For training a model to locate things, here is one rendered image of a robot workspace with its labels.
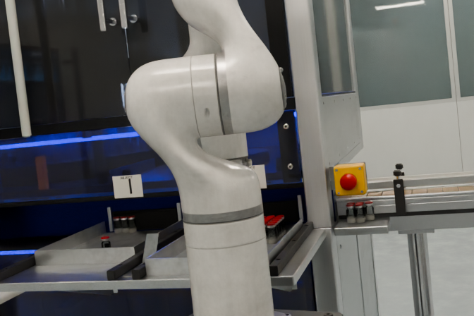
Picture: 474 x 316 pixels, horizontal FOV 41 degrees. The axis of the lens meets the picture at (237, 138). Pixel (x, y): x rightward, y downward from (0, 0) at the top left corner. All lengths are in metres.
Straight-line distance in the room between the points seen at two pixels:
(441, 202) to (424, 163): 4.51
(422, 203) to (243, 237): 0.84
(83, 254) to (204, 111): 0.73
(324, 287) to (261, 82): 0.85
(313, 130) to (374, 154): 4.64
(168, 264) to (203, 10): 0.57
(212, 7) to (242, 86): 0.13
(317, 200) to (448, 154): 4.64
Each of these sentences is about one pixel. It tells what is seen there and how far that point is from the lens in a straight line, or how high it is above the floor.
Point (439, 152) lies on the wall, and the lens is 6.16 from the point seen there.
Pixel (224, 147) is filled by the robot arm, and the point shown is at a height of 1.13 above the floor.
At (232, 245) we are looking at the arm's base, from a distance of 0.89.
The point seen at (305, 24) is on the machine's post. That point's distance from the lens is 1.56.
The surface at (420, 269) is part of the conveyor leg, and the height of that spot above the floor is 0.73.
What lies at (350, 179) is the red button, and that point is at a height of 1.00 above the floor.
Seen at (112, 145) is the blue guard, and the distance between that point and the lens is 1.74.
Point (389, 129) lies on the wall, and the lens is 6.15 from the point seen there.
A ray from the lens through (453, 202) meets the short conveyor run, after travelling 1.67.
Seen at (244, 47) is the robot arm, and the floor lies 1.28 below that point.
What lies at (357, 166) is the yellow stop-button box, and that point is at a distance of 1.55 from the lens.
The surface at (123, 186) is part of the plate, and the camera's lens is 1.73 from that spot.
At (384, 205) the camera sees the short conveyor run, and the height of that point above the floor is 0.91.
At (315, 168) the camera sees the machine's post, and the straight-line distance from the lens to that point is 1.56.
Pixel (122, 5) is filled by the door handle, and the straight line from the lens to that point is 1.66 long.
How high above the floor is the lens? 1.21
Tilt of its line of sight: 3 degrees down
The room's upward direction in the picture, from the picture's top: 6 degrees counter-clockwise
